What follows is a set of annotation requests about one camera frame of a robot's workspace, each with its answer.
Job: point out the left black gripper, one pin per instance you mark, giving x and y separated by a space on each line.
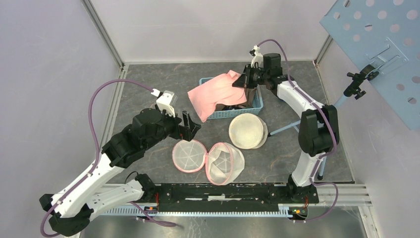
190 128

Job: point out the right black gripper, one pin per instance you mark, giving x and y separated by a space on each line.
245 80

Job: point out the pink bra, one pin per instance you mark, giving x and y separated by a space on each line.
218 90

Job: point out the white mesh laundry bag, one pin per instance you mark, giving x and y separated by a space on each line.
223 162

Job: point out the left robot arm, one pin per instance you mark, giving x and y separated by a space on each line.
71 210

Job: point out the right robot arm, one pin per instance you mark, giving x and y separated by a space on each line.
318 130

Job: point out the beige bra in basket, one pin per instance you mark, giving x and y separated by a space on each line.
250 94

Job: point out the light blue plastic basket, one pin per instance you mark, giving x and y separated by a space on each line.
220 114

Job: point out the blue tripod stand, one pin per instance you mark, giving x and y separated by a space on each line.
368 73

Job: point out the blue perforated panel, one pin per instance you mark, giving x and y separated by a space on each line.
386 35

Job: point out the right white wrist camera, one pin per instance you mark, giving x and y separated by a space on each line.
257 60

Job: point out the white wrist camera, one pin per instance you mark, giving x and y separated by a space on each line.
257 60
165 101

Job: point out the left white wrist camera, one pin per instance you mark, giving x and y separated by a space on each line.
165 101

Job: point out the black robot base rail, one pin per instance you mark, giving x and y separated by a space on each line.
234 197

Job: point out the white cable tray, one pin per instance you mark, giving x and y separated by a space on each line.
131 210

